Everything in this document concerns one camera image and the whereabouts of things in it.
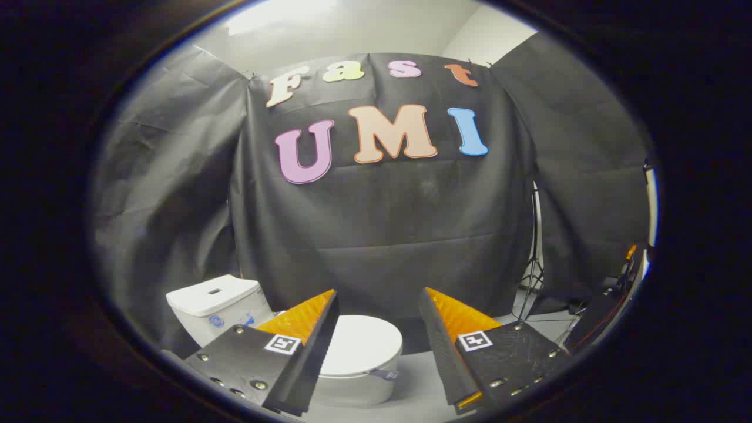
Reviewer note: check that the grey lid pull tab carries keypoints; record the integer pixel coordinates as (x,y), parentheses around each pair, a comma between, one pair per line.
(386,374)

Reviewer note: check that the black backdrop cloth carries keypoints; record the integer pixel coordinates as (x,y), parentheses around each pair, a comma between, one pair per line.
(167,200)
(587,176)
(388,235)

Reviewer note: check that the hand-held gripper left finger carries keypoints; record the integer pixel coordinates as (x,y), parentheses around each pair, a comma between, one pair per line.
(314,352)

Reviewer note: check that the dark equipment case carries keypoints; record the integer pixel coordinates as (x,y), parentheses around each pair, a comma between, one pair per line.
(608,305)

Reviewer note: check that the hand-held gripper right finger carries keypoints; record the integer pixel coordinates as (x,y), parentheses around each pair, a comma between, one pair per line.
(442,346)

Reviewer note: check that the black tripod stand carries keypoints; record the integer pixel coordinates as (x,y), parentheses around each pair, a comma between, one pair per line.
(533,264)

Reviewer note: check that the white toilet lid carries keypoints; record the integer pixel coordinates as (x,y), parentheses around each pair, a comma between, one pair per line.
(359,342)

